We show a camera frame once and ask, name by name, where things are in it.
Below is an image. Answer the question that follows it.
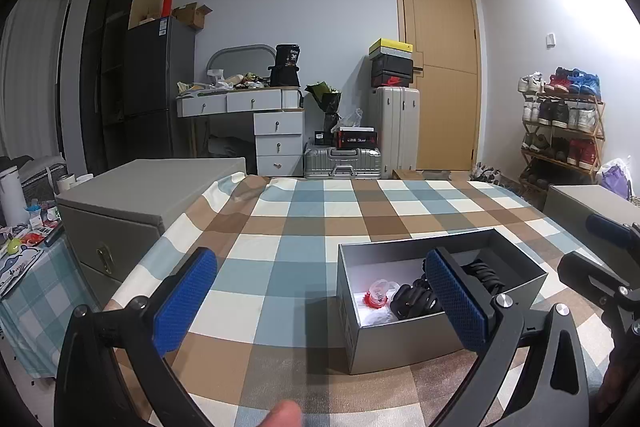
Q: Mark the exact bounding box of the black and red shoe box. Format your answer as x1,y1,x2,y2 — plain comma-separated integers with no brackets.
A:
371,72,415,88

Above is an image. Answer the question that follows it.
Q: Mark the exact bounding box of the silver suitcase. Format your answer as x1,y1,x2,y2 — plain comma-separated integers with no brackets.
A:
303,146,383,180

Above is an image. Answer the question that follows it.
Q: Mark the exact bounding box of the open cardboard box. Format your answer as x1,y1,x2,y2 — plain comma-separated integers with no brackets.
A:
172,2,213,32

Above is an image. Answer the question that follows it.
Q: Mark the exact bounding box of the grey cardboard box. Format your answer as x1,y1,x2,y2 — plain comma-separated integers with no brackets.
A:
336,228,549,375

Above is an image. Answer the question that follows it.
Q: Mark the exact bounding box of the dark wardrobe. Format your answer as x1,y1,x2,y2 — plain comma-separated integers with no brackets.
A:
80,0,166,172

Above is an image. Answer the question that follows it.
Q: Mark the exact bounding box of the dark wrapped flower bouquet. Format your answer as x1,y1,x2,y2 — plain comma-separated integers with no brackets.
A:
304,81,343,132

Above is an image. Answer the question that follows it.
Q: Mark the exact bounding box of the white suitcase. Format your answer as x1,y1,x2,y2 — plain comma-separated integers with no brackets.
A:
367,86,421,172

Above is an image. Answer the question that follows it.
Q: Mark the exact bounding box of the red clear hair clip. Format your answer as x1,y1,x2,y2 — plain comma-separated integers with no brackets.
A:
362,278,398,310

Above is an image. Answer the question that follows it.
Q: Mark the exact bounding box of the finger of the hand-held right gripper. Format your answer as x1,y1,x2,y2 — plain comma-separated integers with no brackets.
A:
586,213,640,258
557,251,640,308

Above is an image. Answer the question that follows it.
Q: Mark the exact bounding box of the cluttered side table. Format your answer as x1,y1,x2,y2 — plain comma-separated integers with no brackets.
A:
0,207,96,380

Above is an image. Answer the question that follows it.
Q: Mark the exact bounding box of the white tumbler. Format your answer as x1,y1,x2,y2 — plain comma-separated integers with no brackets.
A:
0,164,26,228

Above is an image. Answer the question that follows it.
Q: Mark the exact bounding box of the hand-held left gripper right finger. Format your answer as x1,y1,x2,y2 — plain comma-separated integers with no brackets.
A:
424,247,595,427

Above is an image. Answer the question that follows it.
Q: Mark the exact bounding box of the person's left hand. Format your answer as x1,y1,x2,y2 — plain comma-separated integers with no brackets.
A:
262,401,303,427

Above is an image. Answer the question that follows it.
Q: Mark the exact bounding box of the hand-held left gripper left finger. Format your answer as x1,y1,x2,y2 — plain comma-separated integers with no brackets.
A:
54,247,219,427

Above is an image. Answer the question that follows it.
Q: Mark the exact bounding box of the purple plastic bag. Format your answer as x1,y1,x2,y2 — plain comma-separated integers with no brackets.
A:
597,157,633,200

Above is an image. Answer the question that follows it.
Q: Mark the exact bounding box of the small grey bedside cabinet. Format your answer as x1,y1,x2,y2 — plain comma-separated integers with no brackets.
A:
542,184,640,253

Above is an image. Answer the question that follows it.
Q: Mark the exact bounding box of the wooden door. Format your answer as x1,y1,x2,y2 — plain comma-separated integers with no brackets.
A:
392,0,478,172

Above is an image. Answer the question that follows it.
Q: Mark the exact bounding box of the white dressing table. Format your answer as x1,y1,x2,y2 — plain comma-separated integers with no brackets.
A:
175,86,306,178

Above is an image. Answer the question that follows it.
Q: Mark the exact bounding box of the checked bedspread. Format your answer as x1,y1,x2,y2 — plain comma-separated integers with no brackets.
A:
102,174,640,427

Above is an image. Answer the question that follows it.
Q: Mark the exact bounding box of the grey rounded mirror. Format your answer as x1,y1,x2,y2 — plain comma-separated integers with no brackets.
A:
206,44,277,84

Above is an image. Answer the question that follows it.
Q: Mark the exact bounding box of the dark grey fridge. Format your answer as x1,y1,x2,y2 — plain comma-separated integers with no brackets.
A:
122,16,196,162

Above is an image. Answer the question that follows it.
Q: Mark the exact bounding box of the black labelled bag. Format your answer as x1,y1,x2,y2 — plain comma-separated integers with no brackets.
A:
267,43,302,88

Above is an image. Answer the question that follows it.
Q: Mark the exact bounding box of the large grey bedside cabinet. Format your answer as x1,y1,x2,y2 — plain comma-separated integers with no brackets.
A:
55,158,247,310

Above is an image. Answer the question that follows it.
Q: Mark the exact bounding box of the white curtain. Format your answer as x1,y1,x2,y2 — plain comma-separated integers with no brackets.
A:
0,0,71,162

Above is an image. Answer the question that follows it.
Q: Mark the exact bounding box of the wooden shoe rack with shoes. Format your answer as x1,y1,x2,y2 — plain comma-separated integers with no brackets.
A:
517,67,603,188

